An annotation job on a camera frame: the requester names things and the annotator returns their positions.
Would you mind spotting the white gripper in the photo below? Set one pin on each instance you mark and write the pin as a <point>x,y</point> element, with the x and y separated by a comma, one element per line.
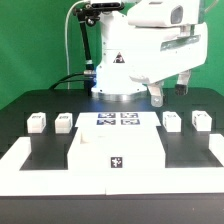
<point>176,56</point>

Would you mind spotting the white square table top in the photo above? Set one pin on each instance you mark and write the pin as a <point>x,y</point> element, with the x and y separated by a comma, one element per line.
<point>104,149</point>

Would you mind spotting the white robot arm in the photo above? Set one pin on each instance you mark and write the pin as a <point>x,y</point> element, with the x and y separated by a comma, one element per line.
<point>145,42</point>

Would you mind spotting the white sheet with markers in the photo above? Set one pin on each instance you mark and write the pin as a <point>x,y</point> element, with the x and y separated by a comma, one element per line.
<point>117,119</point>

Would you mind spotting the white U-shaped obstacle fence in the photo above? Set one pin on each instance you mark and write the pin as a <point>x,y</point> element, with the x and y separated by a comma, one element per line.
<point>16,182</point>

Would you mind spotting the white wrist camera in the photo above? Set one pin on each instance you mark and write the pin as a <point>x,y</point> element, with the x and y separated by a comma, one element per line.
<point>156,13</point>

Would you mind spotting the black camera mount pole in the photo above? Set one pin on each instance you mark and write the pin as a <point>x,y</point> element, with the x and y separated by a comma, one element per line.
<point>89,15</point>

